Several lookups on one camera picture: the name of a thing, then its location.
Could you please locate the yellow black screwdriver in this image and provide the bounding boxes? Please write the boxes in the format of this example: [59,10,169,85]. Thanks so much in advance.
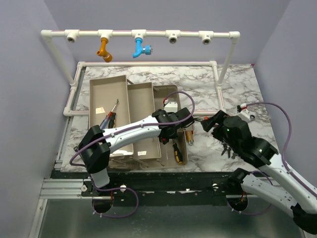
[173,142,183,164]

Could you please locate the brown translucent tool box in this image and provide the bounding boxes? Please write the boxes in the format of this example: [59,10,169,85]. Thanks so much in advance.
[79,76,194,172]

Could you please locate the blue handled screwdriver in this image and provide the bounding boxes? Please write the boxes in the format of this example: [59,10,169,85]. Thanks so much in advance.
[100,99,119,129]

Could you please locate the green handled screwdriver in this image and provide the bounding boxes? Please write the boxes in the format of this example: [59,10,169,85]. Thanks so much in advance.
[108,113,116,129]

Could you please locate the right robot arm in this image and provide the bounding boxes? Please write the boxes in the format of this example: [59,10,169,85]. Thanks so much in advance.
[201,111,317,235]

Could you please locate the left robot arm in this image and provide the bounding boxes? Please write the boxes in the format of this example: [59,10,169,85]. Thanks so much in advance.
[78,108,194,196]

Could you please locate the black needle nose pliers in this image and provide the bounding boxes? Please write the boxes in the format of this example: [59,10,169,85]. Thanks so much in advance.
[221,142,232,158]

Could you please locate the small black hammer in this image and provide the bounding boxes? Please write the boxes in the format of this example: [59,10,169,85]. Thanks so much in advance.
[231,153,238,159]

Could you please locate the blue plastic faucet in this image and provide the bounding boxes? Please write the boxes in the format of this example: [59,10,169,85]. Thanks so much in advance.
[132,37,153,59]

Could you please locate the orange plastic faucet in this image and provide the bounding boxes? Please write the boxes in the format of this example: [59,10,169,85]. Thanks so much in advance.
[97,38,112,62]

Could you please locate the orange handled pliers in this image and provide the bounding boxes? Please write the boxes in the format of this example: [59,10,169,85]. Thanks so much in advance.
[194,118,206,122]

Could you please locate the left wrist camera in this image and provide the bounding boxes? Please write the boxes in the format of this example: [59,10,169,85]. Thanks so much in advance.
[163,98,178,113]

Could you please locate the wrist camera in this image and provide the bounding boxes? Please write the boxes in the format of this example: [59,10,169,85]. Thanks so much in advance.
[163,98,178,113]
[236,103,256,122]

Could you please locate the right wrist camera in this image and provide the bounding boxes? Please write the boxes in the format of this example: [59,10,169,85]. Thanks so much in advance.
[236,103,256,122]

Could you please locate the black metal base rail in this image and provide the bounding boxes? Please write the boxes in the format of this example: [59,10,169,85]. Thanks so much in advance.
[51,171,246,206]

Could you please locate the white PVC pipe frame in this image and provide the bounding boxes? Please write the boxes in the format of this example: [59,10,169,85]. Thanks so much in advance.
[41,29,240,117]

